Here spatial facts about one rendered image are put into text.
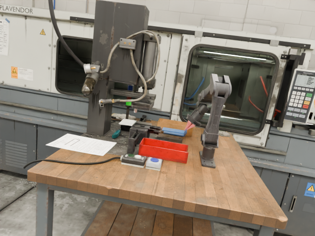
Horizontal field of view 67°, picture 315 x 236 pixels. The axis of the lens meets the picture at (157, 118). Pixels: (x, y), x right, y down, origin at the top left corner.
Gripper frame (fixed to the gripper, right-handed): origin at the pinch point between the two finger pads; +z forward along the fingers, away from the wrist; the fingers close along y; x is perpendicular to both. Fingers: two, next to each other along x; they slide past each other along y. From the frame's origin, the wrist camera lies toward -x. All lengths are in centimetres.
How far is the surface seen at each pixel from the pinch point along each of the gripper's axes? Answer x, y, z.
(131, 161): 48, 17, 17
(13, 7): -56, 175, 19
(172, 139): 4.0, 3.0, 9.3
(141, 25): 16, 56, -33
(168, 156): 34.3, 3.0, 9.0
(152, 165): 48, 8, 13
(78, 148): 40, 41, 33
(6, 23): -60, 176, 35
